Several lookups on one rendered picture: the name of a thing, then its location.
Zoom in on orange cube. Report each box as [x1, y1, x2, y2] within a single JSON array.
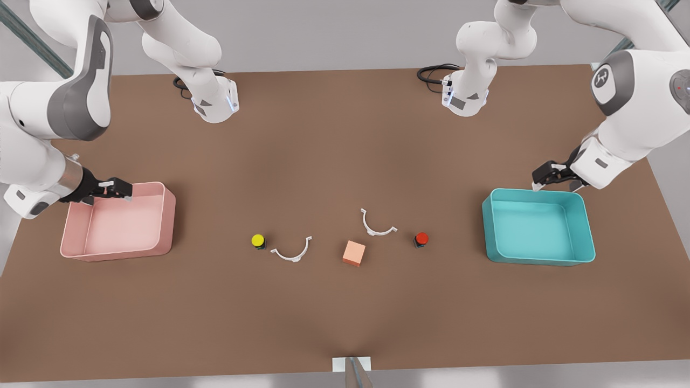
[[342, 240, 367, 268]]

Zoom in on blue storage box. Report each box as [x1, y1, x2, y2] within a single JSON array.
[[481, 188, 597, 267]]

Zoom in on white post foot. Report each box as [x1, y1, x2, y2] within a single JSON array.
[[332, 356, 373, 373]]

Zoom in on white curved clip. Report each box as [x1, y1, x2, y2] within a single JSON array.
[[360, 207, 399, 238], [270, 235, 314, 264]]

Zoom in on silver frame post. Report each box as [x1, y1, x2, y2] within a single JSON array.
[[0, 0, 74, 80], [344, 356, 375, 388], [590, 0, 683, 72]]

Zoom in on pink storage box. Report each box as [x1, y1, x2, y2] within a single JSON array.
[[60, 182, 177, 263]]

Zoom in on black cable loop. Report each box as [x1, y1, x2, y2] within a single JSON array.
[[172, 68, 227, 101], [416, 63, 465, 95]]

